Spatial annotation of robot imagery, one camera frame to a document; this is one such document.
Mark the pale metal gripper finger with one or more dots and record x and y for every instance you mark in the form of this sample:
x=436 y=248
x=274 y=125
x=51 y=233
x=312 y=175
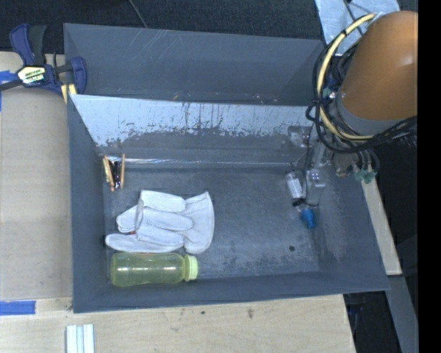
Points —
x=294 y=187
x=315 y=179

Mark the small blue object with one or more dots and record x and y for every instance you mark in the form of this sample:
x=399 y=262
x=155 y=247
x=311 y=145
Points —
x=308 y=218

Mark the grey metal bin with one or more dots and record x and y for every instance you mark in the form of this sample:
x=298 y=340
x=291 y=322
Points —
x=257 y=219

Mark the white leather glove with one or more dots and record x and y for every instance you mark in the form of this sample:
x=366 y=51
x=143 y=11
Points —
x=169 y=223

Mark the yellow-green plastic bottle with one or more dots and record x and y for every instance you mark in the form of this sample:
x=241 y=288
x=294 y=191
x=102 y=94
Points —
x=147 y=269

